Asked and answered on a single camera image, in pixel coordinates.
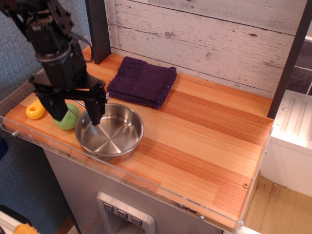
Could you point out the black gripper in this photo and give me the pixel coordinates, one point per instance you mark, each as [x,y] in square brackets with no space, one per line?
[65,76]

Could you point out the silver metal pot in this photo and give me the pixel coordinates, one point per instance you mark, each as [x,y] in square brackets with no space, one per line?
[114,139]

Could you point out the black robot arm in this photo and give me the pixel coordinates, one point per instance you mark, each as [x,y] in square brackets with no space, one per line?
[48,27]

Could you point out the green round toy vegetable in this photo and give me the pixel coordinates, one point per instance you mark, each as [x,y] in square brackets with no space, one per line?
[70,119]

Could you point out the purple folded cloth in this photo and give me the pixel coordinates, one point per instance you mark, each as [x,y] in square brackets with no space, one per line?
[142,83]

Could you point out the clear acrylic edge guard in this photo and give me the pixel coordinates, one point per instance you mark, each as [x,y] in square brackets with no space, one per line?
[200,151]

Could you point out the grey toy fridge cabinet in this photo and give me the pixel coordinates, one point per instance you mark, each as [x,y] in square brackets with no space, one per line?
[80,186]

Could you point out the orange object bottom left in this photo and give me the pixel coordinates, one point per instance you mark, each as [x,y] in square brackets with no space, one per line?
[25,229]

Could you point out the yellow handled toy knife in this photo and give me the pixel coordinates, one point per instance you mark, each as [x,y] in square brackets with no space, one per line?
[35,110]

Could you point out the dark vertical post left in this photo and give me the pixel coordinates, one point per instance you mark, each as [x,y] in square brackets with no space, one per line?
[98,26]

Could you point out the dark vertical post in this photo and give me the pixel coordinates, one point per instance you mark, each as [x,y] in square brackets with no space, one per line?
[98,26]
[291,60]

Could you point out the dark vertical post right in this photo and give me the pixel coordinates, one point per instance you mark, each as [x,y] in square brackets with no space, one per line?
[291,60]

